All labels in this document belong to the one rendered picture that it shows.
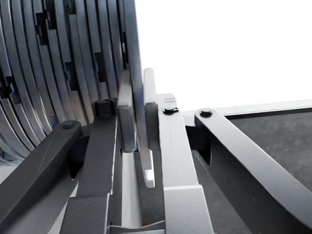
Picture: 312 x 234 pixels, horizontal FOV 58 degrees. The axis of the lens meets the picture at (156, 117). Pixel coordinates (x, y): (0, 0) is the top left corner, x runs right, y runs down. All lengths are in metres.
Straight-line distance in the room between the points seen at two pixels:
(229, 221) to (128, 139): 5.72
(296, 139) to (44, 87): 4.95
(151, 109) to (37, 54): 0.14
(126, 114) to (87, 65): 0.11
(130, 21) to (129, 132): 0.07
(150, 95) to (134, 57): 0.03
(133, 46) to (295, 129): 4.84
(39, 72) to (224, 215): 5.54
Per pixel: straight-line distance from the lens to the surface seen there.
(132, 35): 0.18
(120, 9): 0.25
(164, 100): 0.17
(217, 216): 5.69
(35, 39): 0.26
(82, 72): 0.26
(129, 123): 0.15
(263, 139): 4.84
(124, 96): 0.16
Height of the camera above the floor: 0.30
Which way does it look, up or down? 1 degrees up
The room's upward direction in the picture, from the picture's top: 85 degrees clockwise
